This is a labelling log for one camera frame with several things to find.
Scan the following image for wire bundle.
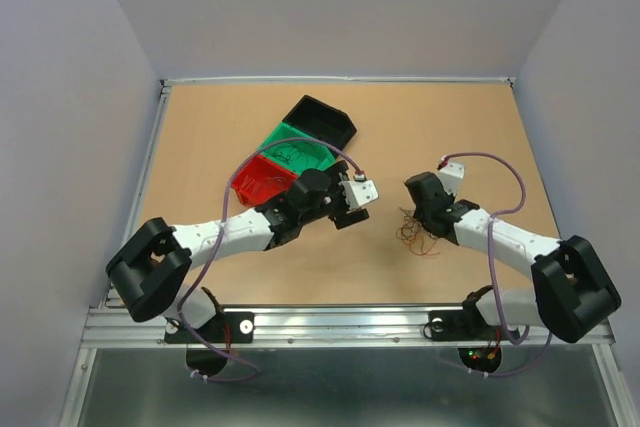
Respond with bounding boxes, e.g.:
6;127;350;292
395;206;444;258

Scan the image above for black thin wire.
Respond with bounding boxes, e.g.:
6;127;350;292
272;142;324;168

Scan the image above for green plastic bin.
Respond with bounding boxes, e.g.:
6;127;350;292
261;122;336;175

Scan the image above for red plastic bin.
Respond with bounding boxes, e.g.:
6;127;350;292
232;155;298;207

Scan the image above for wires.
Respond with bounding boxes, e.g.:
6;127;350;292
244;174;294;198

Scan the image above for black plastic bin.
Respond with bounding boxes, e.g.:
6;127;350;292
283;95;357;150

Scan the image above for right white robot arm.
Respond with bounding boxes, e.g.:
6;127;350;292
404;171;622;343

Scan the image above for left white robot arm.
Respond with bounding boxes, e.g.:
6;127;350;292
105;161;378;341

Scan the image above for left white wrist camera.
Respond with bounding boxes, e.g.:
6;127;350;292
340;173;379;210

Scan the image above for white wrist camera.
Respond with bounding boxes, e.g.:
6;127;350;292
436;160;466;197
340;173;379;210

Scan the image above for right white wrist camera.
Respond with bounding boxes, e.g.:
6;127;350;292
436;160;466;197

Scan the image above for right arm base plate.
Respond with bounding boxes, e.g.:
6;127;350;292
422;286;505;342

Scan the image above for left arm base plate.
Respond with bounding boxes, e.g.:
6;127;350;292
164;311;255;345

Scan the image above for aluminium back rail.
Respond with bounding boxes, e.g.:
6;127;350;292
160;75;516;88

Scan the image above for aluminium rail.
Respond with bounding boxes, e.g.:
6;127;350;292
102;80;174;308
79;302;615;349
160;75;516;88

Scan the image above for aluminium left rail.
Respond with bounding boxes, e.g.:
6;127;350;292
102;80;174;308

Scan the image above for aluminium front rail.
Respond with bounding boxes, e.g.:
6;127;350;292
79;302;615;349

